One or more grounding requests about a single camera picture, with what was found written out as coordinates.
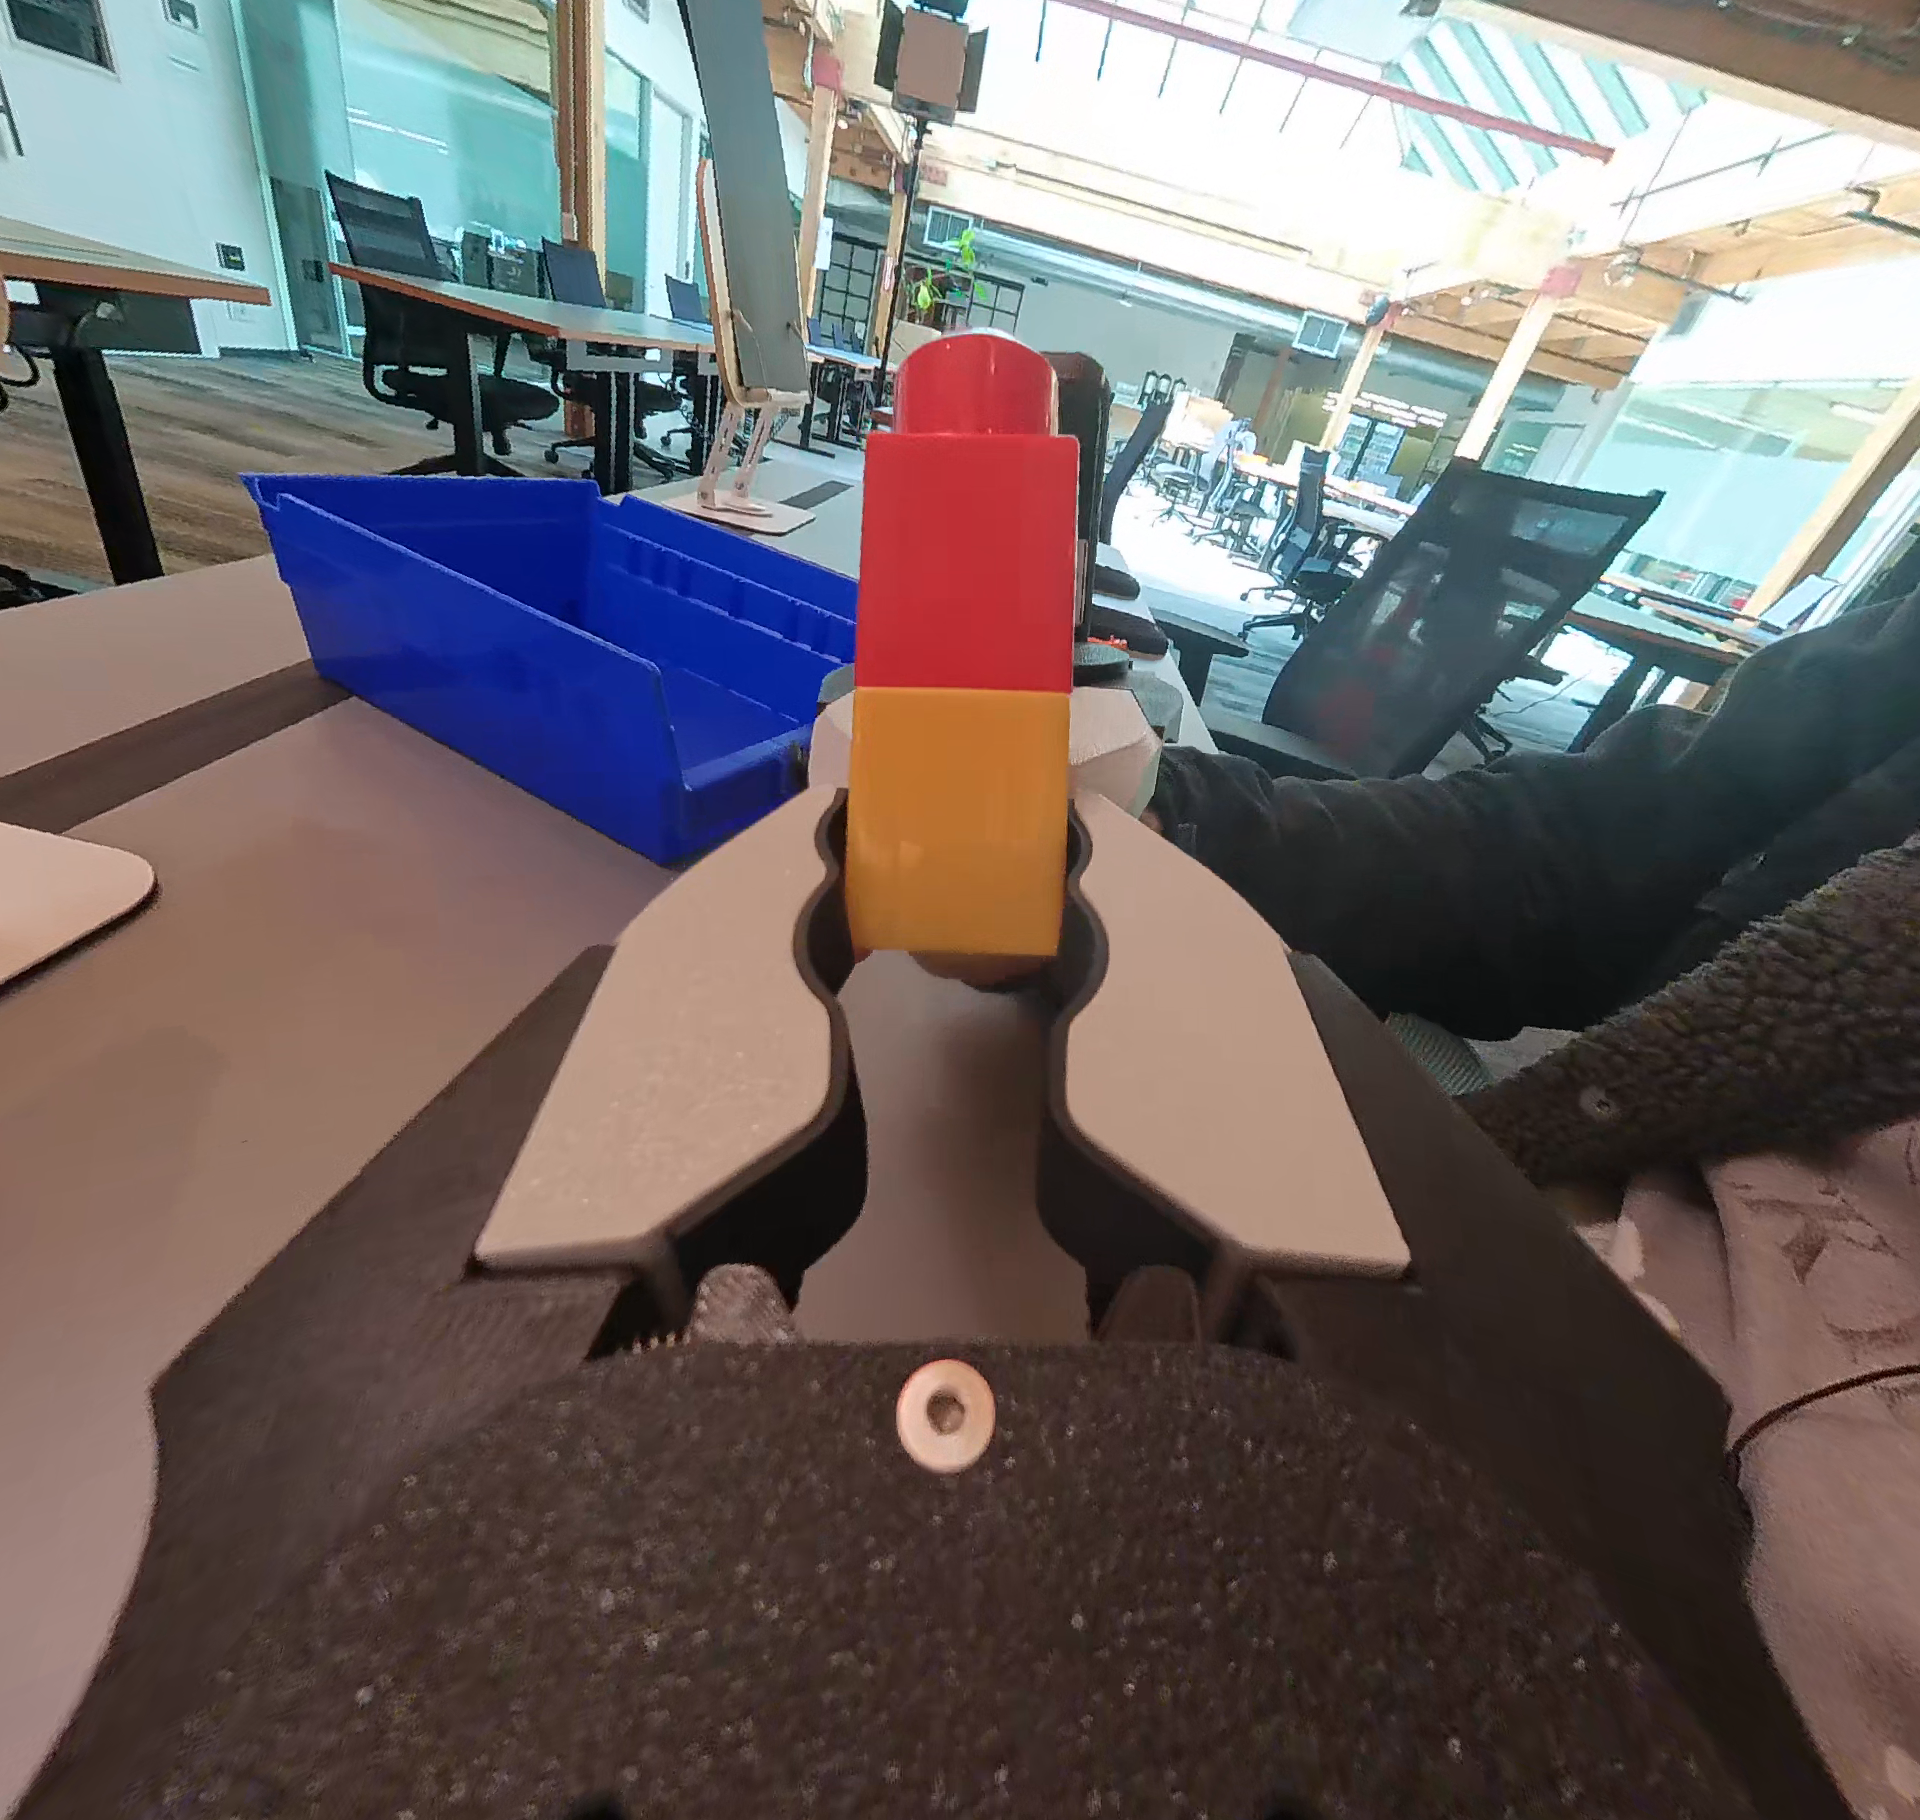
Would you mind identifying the orange mega block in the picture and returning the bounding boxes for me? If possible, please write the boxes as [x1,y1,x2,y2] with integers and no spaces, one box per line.
[842,687,1074,958]

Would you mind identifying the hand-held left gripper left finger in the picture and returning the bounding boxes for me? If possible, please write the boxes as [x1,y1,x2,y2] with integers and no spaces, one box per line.
[472,784,873,1343]

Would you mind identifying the studio light panel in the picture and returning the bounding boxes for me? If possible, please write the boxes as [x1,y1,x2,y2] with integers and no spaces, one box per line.
[874,0,990,337]

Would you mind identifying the black mesh office chair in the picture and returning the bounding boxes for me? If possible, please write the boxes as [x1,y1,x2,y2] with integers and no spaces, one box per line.
[1259,458,1667,781]

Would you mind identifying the blue plastic bin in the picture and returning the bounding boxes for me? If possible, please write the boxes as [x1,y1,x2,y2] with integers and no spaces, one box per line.
[239,474,860,867]

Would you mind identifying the green potted plant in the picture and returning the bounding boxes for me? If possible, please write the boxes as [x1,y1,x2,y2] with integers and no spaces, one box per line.
[900,230,991,337]

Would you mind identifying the black fleece jacket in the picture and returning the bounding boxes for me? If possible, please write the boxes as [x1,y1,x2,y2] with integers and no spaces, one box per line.
[1461,836,1920,1184]

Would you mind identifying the wooden column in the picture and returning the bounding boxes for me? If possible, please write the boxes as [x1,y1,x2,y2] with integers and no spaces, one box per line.
[556,0,611,262]

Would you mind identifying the white display stand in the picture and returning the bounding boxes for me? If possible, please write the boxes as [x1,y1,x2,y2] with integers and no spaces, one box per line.
[0,822,159,989]

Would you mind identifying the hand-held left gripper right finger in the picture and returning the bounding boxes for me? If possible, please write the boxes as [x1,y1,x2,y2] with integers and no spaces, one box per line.
[1038,794,1415,1333]

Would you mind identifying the red mega block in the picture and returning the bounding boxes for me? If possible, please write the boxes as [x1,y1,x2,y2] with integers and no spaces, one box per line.
[857,332,1087,695]

